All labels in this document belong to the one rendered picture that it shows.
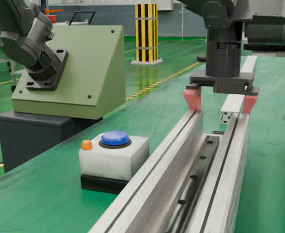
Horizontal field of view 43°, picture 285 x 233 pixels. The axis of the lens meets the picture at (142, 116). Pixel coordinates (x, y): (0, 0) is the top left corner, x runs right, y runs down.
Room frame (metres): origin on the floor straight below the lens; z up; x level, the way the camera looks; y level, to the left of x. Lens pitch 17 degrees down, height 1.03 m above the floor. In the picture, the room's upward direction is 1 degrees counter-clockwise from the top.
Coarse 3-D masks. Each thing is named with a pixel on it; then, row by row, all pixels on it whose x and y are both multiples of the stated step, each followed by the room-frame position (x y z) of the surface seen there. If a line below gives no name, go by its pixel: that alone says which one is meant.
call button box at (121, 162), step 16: (96, 144) 0.49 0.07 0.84; (128, 144) 0.48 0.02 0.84; (144, 144) 0.50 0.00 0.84; (80, 160) 0.47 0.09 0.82; (96, 160) 0.46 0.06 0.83; (112, 160) 0.45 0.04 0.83; (128, 160) 0.45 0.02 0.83; (144, 160) 0.49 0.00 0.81; (96, 176) 0.46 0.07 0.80; (112, 176) 0.45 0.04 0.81; (128, 176) 0.45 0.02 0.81; (112, 192) 0.45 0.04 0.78
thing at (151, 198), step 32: (192, 128) 0.49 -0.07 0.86; (160, 160) 0.37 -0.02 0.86; (192, 160) 0.46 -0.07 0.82; (224, 160) 0.37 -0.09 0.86; (128, 192) 0.30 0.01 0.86; (160, 192) 0.34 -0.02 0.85; (192, 192) 0.35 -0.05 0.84; (224, 192) 0.30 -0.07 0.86; (96, 224) 0.25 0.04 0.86; (128, 224) 0.25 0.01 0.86; (160, 224) 0.31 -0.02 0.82; (192, 224) 0.25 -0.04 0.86; (224, 224) 0.25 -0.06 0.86
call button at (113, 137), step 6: (108, 132) 0.51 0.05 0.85; (114, 132) 0.50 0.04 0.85; (120, 132) 0.50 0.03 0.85; (102, 138) 0.49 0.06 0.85; (108, 138) 0.48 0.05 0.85; (114, 138) 0.48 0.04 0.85; (120, 138) 0.48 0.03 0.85; (126, 138) 0.49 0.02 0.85; (108, 144) 0.48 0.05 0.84; (114, 144) 0.48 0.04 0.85; (120, 144) 0.48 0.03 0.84
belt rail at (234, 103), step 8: (248, 56) 1.63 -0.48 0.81; (256, 56) 1.63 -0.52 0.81; (248, 64) 1.41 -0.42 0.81; (248, 72) 1.23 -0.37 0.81; (232, 96) 0.89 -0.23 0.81; (240, 96) 0.89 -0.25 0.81; (224, 104) 0.81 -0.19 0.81; (232, 104) 0.81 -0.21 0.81; (240, 104) 0.81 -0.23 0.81; (224, 112) 0.77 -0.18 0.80; (232, 112) 0.75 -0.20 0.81; (240, 112) 0.80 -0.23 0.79; (224, 120) 0.76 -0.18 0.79
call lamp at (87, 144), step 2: (86, 140) 0.48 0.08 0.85; (88, 140) 0.48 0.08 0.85; (82, 142) 0.48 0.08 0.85; (84, 142) 0.47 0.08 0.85; (86, 142) 0.47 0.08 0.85; (88, 142) 0.47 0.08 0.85; (90, 142) 0.47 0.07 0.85; (82, 144) 0.47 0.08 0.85; (84, 144) 0.47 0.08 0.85; (86, 144) 0.47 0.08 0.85; (88, 144) 0.47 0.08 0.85; (90, 144) 0.47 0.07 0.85; (82, 146) 0.47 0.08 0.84; (84, 146) 0.47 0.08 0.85; (86, 146) 0.47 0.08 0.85; (88, 146) 0.47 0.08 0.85; (90, 146) 0.47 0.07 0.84; (82, 148) 0.47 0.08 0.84; (84, 148) 0.47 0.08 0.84; (86, 148) 0.47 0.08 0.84; (88, 148) 0.47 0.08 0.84; (90, 148) 0.47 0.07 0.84
